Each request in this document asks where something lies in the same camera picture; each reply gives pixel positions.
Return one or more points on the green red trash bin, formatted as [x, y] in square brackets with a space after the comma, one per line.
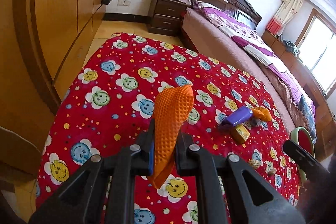
[301, 136]

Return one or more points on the red white curtain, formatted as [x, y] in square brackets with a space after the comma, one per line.
[283, 16]

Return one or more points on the yellow small box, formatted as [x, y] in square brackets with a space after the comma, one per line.
[240, 134]

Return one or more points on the orange wooden wardrobe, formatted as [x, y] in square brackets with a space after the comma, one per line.
[43, 46]

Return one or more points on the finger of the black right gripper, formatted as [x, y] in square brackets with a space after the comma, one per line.
[309, 168]

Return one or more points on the peanut shell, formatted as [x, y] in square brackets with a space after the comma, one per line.
[255, 164]
[272, 172]

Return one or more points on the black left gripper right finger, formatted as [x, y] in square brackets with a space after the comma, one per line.
[229, 190]

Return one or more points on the large bed brown cover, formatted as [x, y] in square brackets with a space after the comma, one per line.
[205, 38]

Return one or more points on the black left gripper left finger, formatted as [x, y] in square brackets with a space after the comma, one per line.
[102, 189]

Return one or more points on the blue plaid pillow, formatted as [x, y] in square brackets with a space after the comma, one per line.
[304, 107]

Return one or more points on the orange textured cloth bag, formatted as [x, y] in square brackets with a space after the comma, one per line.
[171, 109]

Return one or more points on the purple plastic bag roll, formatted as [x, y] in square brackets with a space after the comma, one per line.
[238, 117]

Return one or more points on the dark wooden nightstand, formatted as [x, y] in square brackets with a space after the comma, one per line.
[166, 17]

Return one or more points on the teal clothes on cabinet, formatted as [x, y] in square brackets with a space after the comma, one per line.
[290, 47]

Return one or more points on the purple white quilt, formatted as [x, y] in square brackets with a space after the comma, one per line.
[249, 41]

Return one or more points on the window with wooden frame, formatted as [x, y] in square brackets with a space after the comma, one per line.
[316, 46]

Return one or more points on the long wooden low cabinet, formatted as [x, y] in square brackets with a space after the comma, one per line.
[324, 121]

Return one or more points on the red smiley flower blanket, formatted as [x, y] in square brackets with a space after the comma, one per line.
[132, 80]

